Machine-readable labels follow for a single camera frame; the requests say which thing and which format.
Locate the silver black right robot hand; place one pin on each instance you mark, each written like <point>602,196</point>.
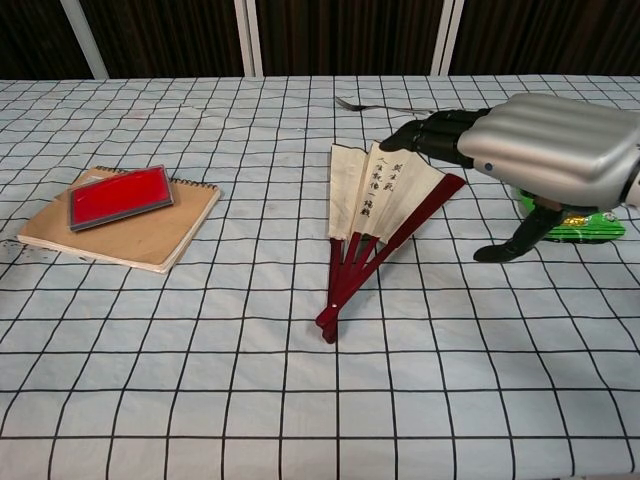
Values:
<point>545,145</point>

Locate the paper folding fan red ribs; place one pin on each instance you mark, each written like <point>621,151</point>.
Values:
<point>375,200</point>

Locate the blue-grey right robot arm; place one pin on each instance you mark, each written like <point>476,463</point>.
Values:
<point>633,185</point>

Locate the green snack bag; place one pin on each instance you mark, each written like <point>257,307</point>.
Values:
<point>590,227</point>

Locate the metal fork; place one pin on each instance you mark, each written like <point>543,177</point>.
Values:
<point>370,107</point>

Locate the blue checked tablecloth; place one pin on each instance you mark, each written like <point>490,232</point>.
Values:
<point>250,390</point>

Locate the brown spiral notebook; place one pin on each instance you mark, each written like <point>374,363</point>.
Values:
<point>130,240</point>

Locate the white frame post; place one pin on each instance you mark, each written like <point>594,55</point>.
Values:
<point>85,40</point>
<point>249,40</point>
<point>447,35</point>

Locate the red ink pad grey frame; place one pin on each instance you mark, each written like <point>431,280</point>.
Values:
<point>120,197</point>

